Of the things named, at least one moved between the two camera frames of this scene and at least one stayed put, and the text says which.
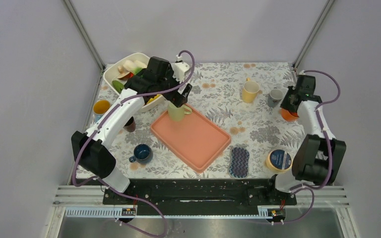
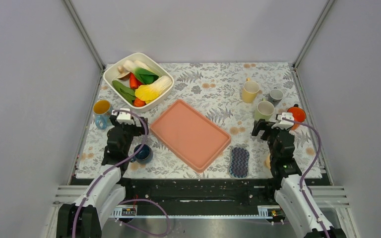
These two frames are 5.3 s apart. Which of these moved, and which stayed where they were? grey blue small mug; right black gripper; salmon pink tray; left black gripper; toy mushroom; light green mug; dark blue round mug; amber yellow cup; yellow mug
Moved: light green mug; left black gripper; right black gripper
Stayed: grey blue small mug; yellow mug; dark blue round mug; amber yellow cup; toy mushroom; salmon pink tray
